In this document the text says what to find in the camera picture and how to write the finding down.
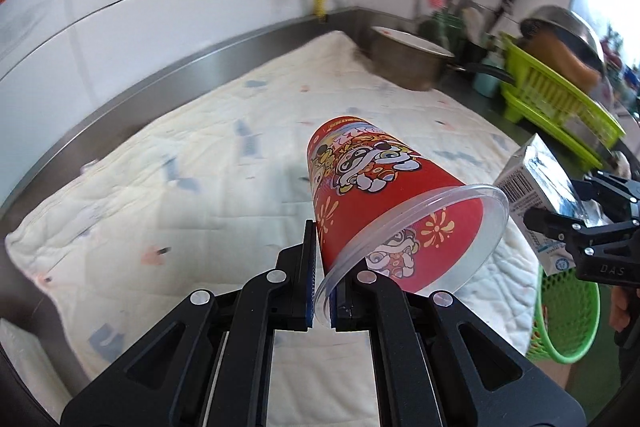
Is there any white pot lid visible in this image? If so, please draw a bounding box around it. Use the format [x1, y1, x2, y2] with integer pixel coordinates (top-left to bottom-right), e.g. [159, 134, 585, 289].
[372, 26, 455, 58]

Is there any steel cleaver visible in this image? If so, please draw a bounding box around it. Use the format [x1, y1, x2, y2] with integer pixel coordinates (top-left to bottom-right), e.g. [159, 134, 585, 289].
[560, 117, 612, 158]

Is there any white spatula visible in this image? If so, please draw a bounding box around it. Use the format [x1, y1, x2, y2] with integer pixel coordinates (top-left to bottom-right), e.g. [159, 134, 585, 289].
[462, 7, 484, 44]

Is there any blue and white milk carton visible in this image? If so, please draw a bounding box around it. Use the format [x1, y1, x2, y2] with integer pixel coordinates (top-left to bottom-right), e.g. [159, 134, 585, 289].
[492, 133, 615, 278]

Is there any green plastic basket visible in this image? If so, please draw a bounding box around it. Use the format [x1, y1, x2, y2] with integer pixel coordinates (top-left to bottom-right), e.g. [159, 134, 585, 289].
[525, 264, 601, 364]

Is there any red printed plastic cup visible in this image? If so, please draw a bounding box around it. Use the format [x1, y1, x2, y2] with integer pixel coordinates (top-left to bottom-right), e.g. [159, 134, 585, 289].
[306, 117, 511, 329]

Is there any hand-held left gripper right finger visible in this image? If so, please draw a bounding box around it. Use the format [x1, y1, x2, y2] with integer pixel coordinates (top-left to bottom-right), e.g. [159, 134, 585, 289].
[330, 269, 587, 427]

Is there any metal pot with black handle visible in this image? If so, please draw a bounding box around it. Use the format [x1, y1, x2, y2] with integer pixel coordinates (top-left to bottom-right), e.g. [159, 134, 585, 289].
[370, 26, 516, 92]

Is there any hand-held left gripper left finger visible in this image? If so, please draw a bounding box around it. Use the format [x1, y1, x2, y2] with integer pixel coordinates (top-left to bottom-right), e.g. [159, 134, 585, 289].
[60, 219, 319, 427]

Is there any brown bowl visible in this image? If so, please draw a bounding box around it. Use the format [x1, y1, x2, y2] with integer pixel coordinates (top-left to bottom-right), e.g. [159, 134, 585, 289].
[530, 29, 601, 92]

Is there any green glass jar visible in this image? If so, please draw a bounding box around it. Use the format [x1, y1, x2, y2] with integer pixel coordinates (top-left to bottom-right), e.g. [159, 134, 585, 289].
[417, 9, 467, 46]

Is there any light blue cup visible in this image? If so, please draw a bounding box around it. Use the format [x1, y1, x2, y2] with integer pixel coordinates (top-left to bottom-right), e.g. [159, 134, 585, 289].
[472, 69, 502, 98]

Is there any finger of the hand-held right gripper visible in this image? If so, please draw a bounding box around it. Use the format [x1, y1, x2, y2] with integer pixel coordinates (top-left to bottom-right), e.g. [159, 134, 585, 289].
[580, 169, 640, 220]
[524, 206, 608, 260]

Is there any green plastic dish rack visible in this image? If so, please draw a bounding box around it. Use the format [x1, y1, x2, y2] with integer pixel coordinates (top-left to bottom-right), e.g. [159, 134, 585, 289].
[500, 32, 627, 168]

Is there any white foam block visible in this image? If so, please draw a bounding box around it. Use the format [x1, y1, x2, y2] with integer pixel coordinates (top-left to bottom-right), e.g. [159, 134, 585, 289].
[0, 319, 69, 409]

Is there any metal colander bowl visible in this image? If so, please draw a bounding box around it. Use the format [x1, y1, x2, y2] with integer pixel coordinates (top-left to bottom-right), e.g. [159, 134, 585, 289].
[520, 6, 607, 72]

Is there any cream quilted blanket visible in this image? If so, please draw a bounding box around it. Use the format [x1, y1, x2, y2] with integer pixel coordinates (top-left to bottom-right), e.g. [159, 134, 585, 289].
[5, 29, 551, 427]

